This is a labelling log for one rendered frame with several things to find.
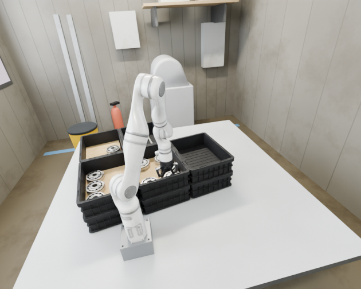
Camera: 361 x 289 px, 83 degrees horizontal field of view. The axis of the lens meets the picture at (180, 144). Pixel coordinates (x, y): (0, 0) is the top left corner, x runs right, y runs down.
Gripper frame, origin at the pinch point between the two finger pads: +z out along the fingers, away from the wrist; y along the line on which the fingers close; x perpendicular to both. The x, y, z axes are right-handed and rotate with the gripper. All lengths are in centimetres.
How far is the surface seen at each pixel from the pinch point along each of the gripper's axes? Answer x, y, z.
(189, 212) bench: -16.8, 6.2, 15.2
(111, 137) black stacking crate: 69, -27, -1
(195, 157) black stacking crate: 16.1, 25.6, 2.4
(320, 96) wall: 49, 182, -8
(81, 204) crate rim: -9.7, -46.5, -7.2
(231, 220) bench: -31.4, 25.3, 15.1
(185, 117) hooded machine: 179, 83, 45
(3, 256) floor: 62, -138, 86
